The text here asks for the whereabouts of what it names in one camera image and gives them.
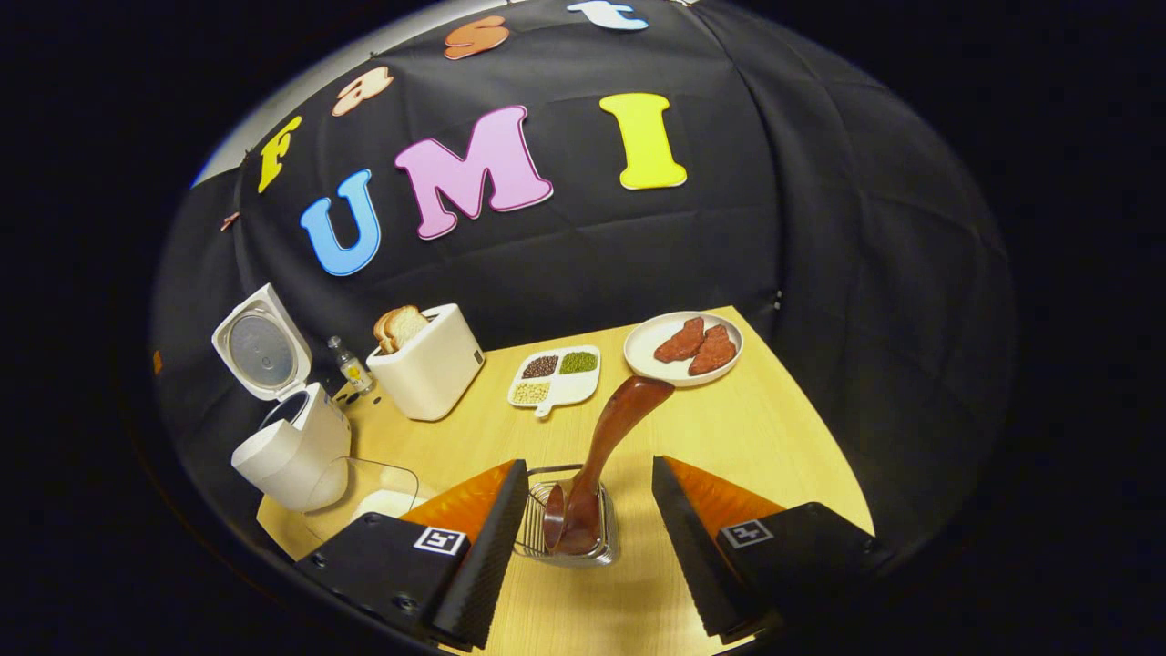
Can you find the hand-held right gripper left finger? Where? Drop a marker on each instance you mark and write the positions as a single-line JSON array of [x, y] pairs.
[[487, 556]]

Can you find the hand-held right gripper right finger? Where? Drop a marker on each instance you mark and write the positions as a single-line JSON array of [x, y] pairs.
[[692, 556]]

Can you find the black backdrop cloth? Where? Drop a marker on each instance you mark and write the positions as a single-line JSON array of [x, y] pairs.
[[820, 228]]

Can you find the red meat slice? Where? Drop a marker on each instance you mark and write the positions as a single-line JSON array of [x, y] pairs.
[[681, 342], [715, 353]]

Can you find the bread slice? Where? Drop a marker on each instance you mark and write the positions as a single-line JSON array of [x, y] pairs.
[[385, 333], [410, 323]]

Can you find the brown wooden spoon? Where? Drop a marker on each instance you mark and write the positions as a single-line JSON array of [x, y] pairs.
[[610, 437]]

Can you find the white toaster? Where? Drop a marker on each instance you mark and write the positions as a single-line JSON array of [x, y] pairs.
[[433, 374]]

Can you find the white rice cooker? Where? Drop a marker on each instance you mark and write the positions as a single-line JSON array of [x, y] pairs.
[[310, 437]]

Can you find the small glass bottle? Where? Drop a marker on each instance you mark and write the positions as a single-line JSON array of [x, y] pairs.
[[352, 369]]

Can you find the white divided dish with beans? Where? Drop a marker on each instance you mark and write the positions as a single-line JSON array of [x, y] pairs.
[[569, 387]]

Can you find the clear plastic container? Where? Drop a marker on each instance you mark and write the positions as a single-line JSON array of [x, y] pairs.
[[364, 478]]

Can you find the white round plate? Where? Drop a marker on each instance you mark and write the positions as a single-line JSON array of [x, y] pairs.
[[647, 351]]

